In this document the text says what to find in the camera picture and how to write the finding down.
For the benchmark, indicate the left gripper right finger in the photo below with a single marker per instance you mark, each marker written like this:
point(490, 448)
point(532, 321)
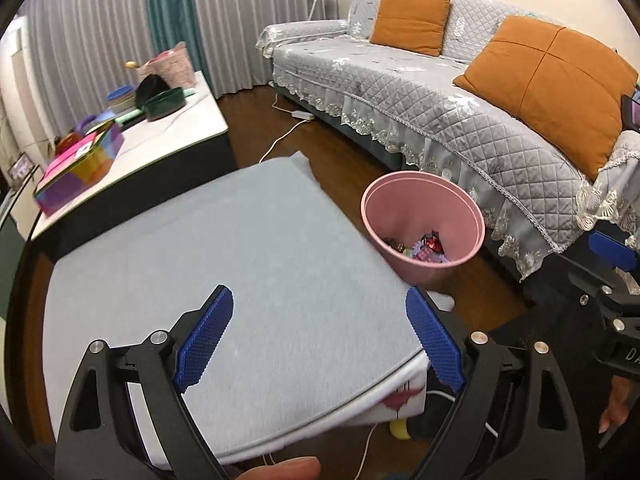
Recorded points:
point(512, 416)

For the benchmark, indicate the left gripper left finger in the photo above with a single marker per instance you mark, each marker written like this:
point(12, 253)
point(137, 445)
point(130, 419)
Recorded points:
point(99, 437)

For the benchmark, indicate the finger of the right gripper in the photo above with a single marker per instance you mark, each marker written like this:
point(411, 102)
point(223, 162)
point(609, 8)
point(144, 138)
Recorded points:
point(613, 251)

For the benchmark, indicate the black pink snack wrapper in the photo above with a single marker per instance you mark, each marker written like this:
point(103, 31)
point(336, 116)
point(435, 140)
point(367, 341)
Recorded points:
point(432, 241)

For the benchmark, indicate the purple foam fruit net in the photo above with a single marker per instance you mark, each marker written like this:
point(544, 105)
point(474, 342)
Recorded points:
point(422, 252)

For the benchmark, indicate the pink trash bin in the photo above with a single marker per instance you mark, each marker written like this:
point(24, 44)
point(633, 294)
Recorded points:
point(405, 205)

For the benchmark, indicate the person's right hand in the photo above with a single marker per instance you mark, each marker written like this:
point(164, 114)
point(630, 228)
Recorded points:
point(618, 409)

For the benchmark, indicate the person's left hand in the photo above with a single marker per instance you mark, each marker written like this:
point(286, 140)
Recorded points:
point(299, 468)

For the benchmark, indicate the grey quilted sofa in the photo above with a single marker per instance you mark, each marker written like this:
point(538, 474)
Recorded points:
point(404, 108)

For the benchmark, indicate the orange cushion near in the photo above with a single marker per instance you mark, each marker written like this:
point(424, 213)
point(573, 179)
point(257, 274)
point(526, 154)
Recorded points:
point(564, 85)

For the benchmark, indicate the orange cushion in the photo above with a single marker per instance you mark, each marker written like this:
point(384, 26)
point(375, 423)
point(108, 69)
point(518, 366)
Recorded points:
point(413, 25)
point(564, 85)

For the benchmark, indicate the grey felt table mat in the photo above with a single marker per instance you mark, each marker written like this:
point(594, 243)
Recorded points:
point(304, 325)

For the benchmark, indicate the colourful gift box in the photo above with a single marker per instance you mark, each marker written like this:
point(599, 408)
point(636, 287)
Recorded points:
point(79, 168)

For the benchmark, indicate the white marble coffee table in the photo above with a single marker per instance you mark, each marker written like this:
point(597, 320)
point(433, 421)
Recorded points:
point(157, 162)

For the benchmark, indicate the orange cushion far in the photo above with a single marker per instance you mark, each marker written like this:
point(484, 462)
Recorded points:
point(413, 25)

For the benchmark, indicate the blue lidded bowl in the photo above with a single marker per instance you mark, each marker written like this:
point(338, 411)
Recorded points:
point(121, 99)

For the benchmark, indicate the dark green round tin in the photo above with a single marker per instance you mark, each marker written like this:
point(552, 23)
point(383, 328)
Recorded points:
point(163, 104)

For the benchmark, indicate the black cap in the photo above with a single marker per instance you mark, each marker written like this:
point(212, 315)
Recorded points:
point(151, 85)

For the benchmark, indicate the grey pleated curtain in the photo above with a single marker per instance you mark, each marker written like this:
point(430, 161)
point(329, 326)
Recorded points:
point(80, 47)

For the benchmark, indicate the teal curtain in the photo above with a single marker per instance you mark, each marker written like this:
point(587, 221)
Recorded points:
point(172, 21)

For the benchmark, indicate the small photo frame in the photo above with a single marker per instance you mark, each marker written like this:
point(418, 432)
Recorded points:
point(21, 168)

